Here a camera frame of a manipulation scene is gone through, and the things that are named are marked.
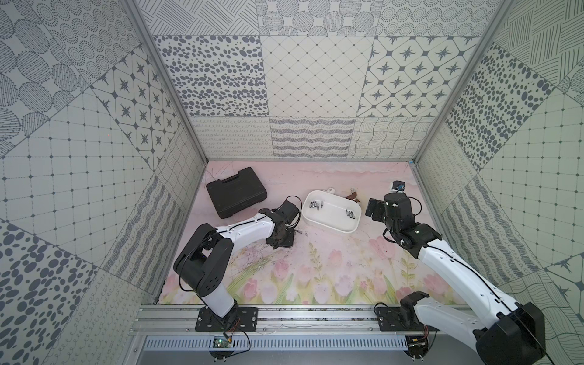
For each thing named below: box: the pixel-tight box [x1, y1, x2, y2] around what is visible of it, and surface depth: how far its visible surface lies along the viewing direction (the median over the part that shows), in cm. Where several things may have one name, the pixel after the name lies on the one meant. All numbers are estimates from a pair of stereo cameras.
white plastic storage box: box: [301, 190, 362, 235], surface depth 103 cm
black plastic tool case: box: [206, 167, 268, 219], surface depth 103 cm
